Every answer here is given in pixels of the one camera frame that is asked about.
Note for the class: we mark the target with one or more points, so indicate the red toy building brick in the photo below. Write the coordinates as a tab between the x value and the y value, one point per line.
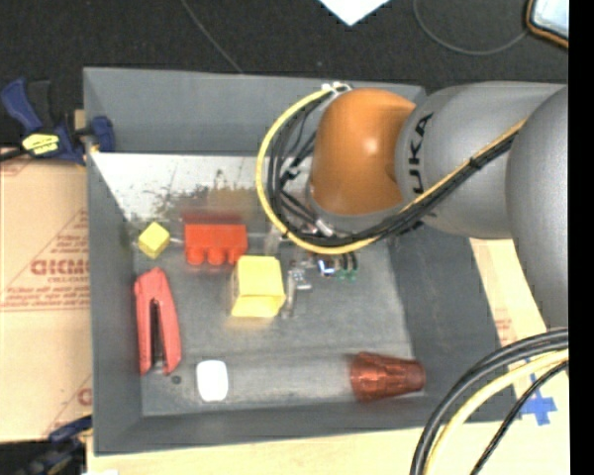
215	243

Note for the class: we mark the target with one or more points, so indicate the small yellow cube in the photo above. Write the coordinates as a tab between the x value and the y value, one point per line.
154	239

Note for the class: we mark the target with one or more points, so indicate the white oval soap bar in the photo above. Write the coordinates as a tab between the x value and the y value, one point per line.
212	380

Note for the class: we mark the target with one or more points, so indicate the yellow box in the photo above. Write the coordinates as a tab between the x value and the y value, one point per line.
257	287

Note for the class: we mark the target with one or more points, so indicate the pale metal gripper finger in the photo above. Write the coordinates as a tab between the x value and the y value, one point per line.
306	282
291	295

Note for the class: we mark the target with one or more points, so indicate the brown cardboard board red print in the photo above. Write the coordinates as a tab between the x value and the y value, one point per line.
39	275

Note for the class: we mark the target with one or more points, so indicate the copper-brown ribbed cup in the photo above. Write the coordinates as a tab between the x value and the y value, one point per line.
388	376

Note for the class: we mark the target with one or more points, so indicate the grey metal bin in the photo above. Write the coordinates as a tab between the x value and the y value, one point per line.
297	334

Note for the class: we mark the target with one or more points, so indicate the red stapler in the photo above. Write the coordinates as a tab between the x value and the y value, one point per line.
156	322

